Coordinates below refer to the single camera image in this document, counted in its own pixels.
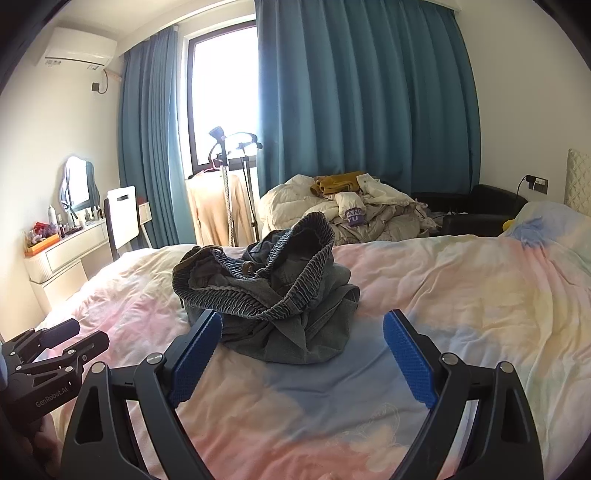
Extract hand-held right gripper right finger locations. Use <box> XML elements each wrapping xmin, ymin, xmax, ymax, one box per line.
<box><xmin>382</xmin><ymin>308</ymin><xmax>546</xmax><ymax>480</ymax></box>

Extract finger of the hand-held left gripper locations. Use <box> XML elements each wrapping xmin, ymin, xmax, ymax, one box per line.
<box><xmin>17</xmin><ymin>331</ymin><xmax>110</xmax><ymax>378</ymax></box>
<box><xmin>0</xmin><ymin>318</ymin><xmax>80</xmax><ymax>366</ymax></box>

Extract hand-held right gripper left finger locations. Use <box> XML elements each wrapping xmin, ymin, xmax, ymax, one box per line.
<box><xmin>60</xmin><ymin>308</ymin><xmax>223</xmax><ymax>480</ymax></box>

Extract blue denim jeans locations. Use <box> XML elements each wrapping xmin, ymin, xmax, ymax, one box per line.
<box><xmin>172</xmin><ymin>211</ymin><xmax>361</xmax><ymax>365</ymax></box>

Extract white vanity desk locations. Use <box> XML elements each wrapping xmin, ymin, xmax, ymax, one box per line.
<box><xmin>24</xmin><ymin>200</ymin><xmax>153</xmax><ymax>296</ymax></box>

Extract pastel tie-dye duvet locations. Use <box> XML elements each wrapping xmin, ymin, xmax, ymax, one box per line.
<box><xmin>37</xmin><ymin>222</ymin><xmax>591</xmax><ymax>480</ymax></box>

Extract orange tray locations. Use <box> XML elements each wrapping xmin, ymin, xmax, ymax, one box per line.
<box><xmin>24</xmin><ymin>233</ymin><xmax>62</xmax><ymax>257</ymax></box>

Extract group of cosmetic bottles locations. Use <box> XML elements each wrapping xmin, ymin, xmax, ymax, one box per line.
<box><xmin>46</xmin><ymin>203</ymin><xmax>105</xmax><ymax>236</ymax></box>

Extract white chair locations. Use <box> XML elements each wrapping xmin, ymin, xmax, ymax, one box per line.
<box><xmin>102</xmin><ymin>185</ymin><xmax>151</xmax><ymax>264</ymax></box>

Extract patterned garment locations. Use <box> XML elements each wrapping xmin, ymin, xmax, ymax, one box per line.
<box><xmin>414</xmin><ymin>198</ymin><xmax>445</xmax><ymax>232</ymax></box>

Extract beige hanging garment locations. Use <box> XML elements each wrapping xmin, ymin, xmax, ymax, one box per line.
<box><xmin>185</xmin><ymin>168</ymin><xmax>256</xmax><ymax>247</ymax></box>

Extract wavy vanity mirror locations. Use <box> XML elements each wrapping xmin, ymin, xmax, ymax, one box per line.
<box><xmin>59</xmin><ymin>156</ymin><xmax>100</xmax><ymax>213</ymax></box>

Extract white jacket with purple patch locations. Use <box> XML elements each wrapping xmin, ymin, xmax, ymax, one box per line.
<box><xmin>323</xmin><ymin>178</ymin><xmax>444</xmax><ymax>245</ymax></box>

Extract black sofa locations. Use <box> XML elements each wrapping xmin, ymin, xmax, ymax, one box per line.
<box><xmin>411</xmin><ymin>184</ymin><xmax>529</xmax><ymax>238</ymax></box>

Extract metal coat rack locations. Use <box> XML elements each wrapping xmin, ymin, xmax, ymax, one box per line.
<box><xmin>208</xmin><ymin>126</ymin><xmax>264</xmax><ymax>246</ymax></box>

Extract cream down jacket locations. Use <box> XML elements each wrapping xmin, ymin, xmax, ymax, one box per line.
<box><xmin>259</xmin><ymin>174</ymin><xmax>342</xmax><ymax>237</ymax></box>

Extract mustard yellow garment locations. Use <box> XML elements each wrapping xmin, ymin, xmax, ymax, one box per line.
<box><xmin>310</xmin><ymin>171</ymin><xmax>370</xmax><ymax>197</ymax></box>

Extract pastel tie-dye pillow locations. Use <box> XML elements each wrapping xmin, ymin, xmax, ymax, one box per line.
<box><xmin>498</xmin><ymin>200</ymin><xmax>591</xmax><ymax>259</ymax></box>

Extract narrow teal curtain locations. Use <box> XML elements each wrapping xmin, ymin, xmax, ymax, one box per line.
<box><xmin>117</xmin><ymin>25</ymin><xmax>195</xmax><ymax>252</ymax></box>

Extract beige quilted headboard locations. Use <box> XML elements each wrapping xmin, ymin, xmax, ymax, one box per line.
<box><xmin>564</xmin><ymin>148</ymin><xmax>591</xmax><ymax>217</ymax></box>

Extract window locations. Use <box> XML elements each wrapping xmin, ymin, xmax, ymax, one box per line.
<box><xmin>187</xmin><ymin>21</ymin><xmax>259</xmax><ymax>181</ymax></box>

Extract wide teal curtain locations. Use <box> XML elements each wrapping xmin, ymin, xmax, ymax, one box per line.
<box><xmin>255</xmin><ymin>0</ymin><xmax>483</xmax><ymax>197</ymax></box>

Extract white air conditioner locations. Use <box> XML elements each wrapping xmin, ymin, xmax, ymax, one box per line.
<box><xmin>42</xmin><ymin>27</ymin><xmax>118</xmax><ymax>71</ymax></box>

